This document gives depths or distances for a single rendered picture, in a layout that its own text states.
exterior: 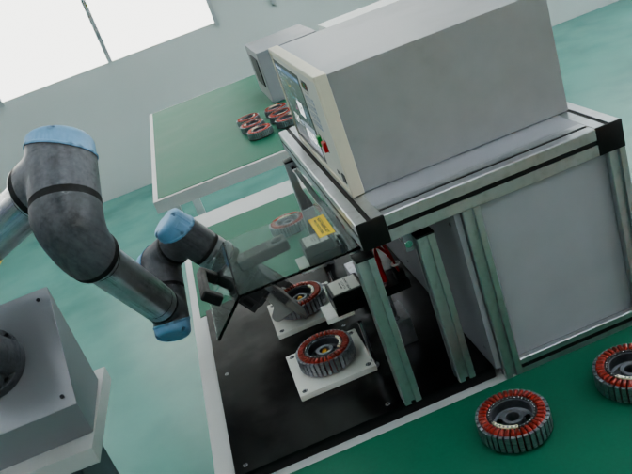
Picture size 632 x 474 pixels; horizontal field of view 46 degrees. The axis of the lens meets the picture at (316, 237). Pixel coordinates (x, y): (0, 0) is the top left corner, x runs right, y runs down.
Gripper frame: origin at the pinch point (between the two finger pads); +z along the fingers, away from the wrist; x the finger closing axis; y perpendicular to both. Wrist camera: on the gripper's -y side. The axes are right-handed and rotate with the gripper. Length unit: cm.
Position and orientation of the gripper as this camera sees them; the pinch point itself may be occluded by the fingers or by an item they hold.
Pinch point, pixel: (302, 301)
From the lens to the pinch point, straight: 163.3
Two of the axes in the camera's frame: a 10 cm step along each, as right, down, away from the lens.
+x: 2.1, 3.3, -9.2
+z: 7.5, 5.4, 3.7
